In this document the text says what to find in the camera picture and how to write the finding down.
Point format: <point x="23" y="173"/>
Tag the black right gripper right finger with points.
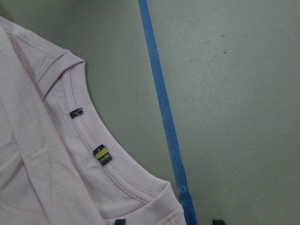
<point x="218" y="222"/>

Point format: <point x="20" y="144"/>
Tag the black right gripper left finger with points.
<point x="120" y="222"/>

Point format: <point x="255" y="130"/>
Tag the pink Snoopy t-shirt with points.
<point x="59" y="165"/>

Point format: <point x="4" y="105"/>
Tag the long blue tape strip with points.
<point x="166" y="115"/>

